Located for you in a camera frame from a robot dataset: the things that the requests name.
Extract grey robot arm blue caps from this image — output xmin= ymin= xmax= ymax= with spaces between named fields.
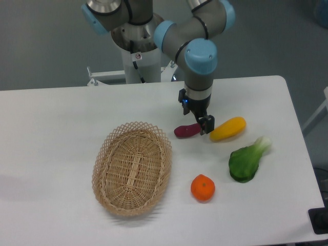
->
xmin=81 ymin=1 xmax=235 ymax=134

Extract green bok choy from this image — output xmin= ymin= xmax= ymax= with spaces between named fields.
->
xmin=228 ymin=136 xmax=272 ymax=183

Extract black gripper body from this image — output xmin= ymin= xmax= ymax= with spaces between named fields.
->
xmin=178 ymin=89 xmax=211 ymax=120

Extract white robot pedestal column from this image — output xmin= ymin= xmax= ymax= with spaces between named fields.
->
xmin=111 ymin=13 xmax=163 ymax=84

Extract orange tangerine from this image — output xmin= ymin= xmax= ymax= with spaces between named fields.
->
xmin=190 ymin=174 xmax=216 ymax=201

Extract white metal base frame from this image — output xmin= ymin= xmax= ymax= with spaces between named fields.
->
xmin=87 ymin=61 xmax=185 ymax=86

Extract purple sweet potato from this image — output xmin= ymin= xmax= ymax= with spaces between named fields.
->
xmin=174 ymin=123 xmax=201 ymax=138

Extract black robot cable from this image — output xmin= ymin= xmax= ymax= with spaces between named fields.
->
xmin=129 ymin=40 xmax=146 ymax=84

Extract yellow mango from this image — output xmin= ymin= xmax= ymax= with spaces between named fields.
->
xmin=210 ymin=116 xmax=247 ymax=141

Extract woven wicker basket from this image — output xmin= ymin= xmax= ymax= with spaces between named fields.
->
xmin=92 ymin=121 xmax=172 ymax=216

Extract black box at table edge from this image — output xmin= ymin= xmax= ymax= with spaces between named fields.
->
xmin=308 ymin=208 xmax=327 ymax=235

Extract white frame at right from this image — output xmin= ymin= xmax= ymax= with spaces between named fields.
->
xmin=302 ymin=87 xmax=327 ymax=136

